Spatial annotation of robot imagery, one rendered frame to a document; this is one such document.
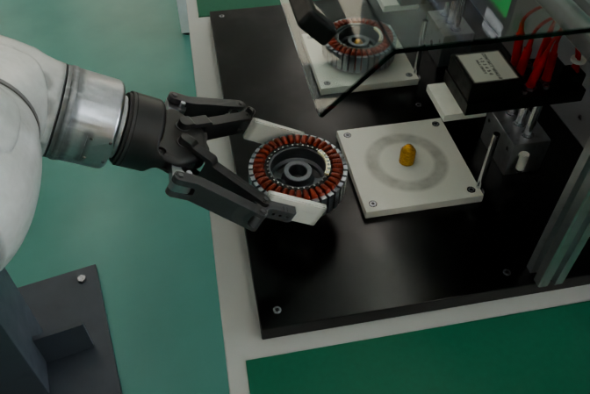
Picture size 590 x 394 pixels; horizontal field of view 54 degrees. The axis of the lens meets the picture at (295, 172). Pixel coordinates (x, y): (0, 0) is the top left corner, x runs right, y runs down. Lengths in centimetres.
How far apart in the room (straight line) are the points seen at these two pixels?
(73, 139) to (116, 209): 126
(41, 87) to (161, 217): 125
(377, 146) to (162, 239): 102
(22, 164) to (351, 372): 38
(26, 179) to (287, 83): 56
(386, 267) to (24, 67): 42
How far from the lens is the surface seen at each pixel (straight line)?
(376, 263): 67
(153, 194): 183
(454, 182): 76
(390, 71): 92
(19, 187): 40
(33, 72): 54
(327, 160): 66
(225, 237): 72
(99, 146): 56
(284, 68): 94
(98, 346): 154
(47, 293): 167
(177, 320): 155
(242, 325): 65
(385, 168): 76
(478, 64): 72
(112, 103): 56
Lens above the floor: 131
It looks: 46 degrees down
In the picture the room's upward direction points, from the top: straight up
